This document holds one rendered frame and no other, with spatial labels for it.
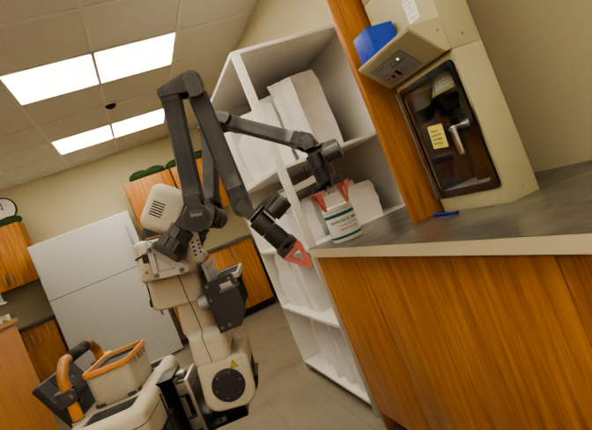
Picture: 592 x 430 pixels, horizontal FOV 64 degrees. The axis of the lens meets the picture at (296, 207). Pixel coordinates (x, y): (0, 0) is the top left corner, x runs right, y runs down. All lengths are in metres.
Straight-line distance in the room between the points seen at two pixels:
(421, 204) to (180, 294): 0.88
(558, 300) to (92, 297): 5.39
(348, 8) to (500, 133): 0.71
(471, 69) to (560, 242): 0.68
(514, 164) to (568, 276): 0.53
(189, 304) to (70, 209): 5.27
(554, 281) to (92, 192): 6.14
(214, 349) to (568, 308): 0.98
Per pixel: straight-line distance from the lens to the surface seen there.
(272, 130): 1.78
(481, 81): 1.52
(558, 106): 1.87
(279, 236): 1.35
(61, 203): 6.78
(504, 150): 1.51
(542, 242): 1.03
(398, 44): 1.50
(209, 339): 1.54
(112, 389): 1.64
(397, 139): 1.75
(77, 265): 6.03
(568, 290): 1.09
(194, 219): 1.34
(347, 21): 1.81
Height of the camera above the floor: 1.18
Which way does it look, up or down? 1 degrees down
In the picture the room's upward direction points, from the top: 22 degrees counter-clockwise
